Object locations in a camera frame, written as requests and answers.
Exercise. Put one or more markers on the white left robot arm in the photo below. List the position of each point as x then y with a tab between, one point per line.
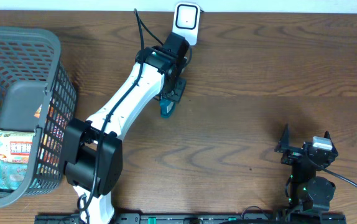
92	150

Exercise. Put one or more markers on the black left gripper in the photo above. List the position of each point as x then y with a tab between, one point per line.
178	91

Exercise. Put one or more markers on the yellow wet wipes pack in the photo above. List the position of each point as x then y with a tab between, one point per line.
15	146

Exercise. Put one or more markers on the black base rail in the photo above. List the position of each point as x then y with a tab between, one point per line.
135	218

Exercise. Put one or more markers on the grey plastic shopping basket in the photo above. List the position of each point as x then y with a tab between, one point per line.
36	96

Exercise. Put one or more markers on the teal mouthwash bottle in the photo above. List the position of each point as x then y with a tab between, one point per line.
166	108

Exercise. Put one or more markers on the white barcode scanner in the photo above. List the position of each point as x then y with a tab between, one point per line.
186	21

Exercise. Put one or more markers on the pale green tissue pack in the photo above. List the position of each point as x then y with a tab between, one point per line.
11	175

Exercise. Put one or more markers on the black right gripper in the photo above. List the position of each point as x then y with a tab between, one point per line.
292	154

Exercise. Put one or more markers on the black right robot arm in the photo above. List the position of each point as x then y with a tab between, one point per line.
308	192

